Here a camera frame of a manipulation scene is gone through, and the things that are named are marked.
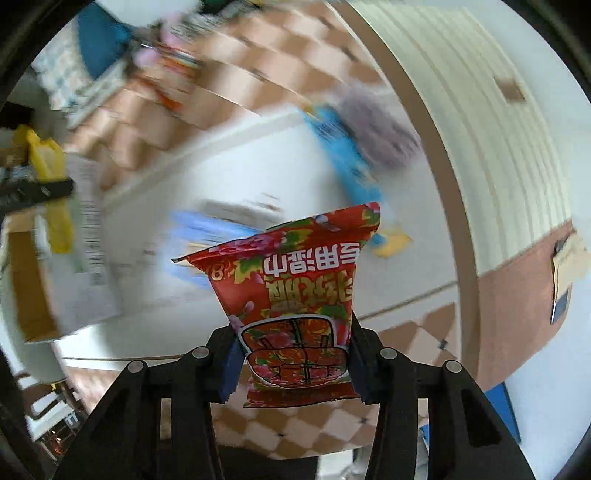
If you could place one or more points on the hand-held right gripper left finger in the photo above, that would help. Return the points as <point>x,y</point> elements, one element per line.
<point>229,369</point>

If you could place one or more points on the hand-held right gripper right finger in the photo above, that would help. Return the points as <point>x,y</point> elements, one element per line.
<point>359,369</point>

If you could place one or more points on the red floral wet wipes packet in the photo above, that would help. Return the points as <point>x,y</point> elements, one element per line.
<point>295,295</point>

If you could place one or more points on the light blue packet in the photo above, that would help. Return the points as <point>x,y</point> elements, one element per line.
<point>207,240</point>

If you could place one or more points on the yellow card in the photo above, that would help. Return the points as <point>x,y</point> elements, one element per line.
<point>392,242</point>

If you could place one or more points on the white bed sheet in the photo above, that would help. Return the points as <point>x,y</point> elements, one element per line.
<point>258,217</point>

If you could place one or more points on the cardboard box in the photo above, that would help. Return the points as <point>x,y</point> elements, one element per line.
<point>32,281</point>

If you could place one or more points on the grey fluffy cloth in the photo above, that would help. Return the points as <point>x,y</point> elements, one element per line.
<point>381,129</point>

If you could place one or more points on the yellow plastic bag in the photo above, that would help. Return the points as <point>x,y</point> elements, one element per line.
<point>48,184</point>

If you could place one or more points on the checkered blanket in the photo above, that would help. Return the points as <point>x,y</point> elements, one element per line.
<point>194,87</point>

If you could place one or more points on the blue cushion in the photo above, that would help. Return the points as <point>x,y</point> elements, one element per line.
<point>99,44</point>

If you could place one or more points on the cardboard piece on wall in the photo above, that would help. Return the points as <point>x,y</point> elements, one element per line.
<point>570,263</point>

